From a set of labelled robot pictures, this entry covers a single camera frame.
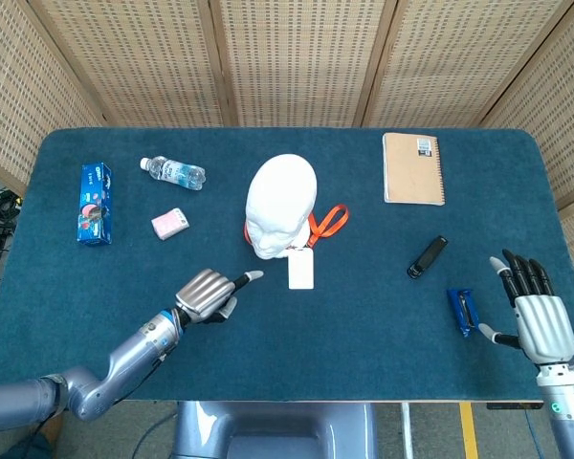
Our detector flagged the blue Oreo cookie box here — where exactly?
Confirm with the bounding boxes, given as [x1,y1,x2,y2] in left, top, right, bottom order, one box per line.
[77,162,115,247]

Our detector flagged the grey robot torso base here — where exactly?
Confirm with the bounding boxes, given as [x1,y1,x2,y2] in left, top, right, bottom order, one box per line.
[174,400,379,459]

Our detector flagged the black floor cables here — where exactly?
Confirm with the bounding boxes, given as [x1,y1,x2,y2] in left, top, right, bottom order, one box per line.
[0,188,23,264]

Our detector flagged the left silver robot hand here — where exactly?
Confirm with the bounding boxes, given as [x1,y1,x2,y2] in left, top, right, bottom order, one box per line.
[174,268,266,326]

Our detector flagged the blue foil snack packet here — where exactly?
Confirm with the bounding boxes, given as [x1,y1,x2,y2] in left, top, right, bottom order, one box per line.
[446,288,482,339]

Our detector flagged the brown spiral notebook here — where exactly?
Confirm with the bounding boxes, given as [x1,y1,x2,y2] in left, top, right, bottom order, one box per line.
[382,132,447,208]

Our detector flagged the white foam mannequin head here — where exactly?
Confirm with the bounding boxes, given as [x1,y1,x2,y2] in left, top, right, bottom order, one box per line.
[243,153,318,262]

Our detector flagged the white table leg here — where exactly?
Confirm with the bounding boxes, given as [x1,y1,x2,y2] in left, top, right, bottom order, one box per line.
[400,402,415,459]

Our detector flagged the orange lanyard strap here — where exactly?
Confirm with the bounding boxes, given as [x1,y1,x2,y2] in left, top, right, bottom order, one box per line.
[242,204,350,252]

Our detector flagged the white ID badge card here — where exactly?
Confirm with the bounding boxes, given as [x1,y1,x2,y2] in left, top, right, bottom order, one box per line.
[287,248,316,291]

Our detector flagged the clear plastic water bottle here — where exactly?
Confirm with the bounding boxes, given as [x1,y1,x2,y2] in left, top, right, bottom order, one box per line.
[140,155,207,191]

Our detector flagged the blue felt table cover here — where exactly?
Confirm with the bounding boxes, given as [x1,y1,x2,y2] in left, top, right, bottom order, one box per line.
[0,126,571,403]

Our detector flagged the woven rattan folding screen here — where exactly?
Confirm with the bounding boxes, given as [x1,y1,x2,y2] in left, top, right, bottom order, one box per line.
[0,0,574,288]

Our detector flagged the pink tissue pack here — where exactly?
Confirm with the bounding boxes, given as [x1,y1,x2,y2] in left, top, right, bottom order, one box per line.
[150,207,191,241]

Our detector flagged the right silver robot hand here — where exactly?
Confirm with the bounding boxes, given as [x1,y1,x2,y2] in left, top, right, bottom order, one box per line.
[476,248,574,369]

